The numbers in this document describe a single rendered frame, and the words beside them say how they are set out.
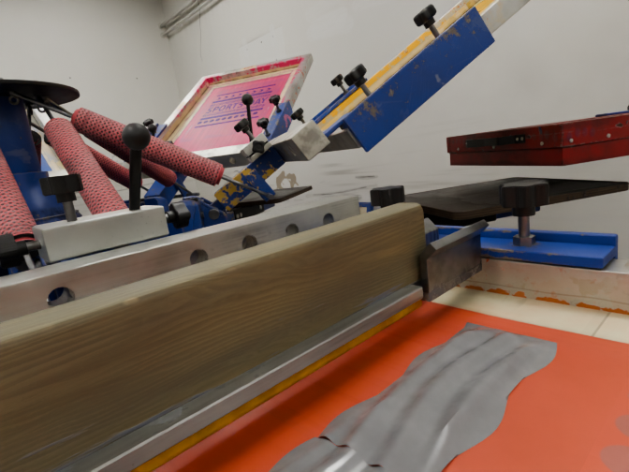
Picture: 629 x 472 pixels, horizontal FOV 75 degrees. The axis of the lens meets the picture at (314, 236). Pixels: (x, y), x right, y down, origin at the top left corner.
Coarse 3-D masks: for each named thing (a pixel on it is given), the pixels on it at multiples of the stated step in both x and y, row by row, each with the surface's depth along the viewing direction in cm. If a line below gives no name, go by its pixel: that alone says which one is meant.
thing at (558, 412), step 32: (416, 320) 37; (448, 320) 36; (480, 320) 35; (512, 320) 34; (352, 352) 33; (384, 352) 32; (416, 352) 31; (576, 352) 28; (608, 352) 28; (320, 384) 29; (352, 384) 28; (384, 384) 28; (544, 384) 25; (576, 384) 25; (608, 384) 25; (288, 416) 26; (320, 416) 25; (512, 416) 23; (544, 416) 23; (576, 416) 22; (480, 448) 21; (512, 448) 21; (544, 448) 20; (576, 448) 20
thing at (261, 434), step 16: (256, 416) 26; (272, 416) 26; (224, 432) 25; (240, 432) 25; (256, 432) 25; (272, 432) 24; (288, 432) 24; (304, 432) 24; (192, 448) 24; (208, 448) 24; (224, 448) 24; (240, 448) 23; (256, 448) 23; (272, 448) 23; (288, 448) 23; (176, 464) 23; (192, 464) 23; (208, 464) 22; (224, 464) 22; (240, 464) 22; (256, 464) 22; (272, 464) 22
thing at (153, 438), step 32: (416, 288) 33; (352, 320) 29; (384, 320) 30; (288, 352) 25; (320, 352) 26; (224, 384) 23; (256, 384) 23; (192, 416) 20; (128, 448) 19; (160, 448) 19
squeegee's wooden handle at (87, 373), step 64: (256, 256) 24; (320, 256) 27; (384, 256) 32; (64, 320) 18; (128, 320) 19; (192, 320) 21; (256, 320) 24; (320, 320) 28; (0, 384) 16; (64, 384) 18; (128, 384) 19; (192, 384) 22; (0, 448) 16; (64, 448) 18
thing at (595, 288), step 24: (504, 264) 39; (528, 264) 37; (552, 264) 36; (624, 264) 34; (480, 288) 42; (504, 288) 40; (528, 288) 38; (552, 288) 36; (576, 288) 35; (600, 288) 34; (624, 288) 32; (624, 312) 33
